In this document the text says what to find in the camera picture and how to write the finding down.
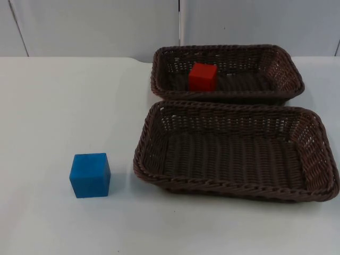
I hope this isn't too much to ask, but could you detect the dark brown wicker basket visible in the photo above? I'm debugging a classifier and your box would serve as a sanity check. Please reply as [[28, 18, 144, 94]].
[[132, 100, 340, 204], [150, 44, 305, 103]]

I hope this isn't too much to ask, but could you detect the blue cube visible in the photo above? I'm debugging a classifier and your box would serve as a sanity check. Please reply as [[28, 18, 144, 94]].
[[69, 152, 112, 199]]

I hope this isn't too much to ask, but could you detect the red cube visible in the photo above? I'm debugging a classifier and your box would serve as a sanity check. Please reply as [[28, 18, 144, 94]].
[[188, 63, 218, 92]]

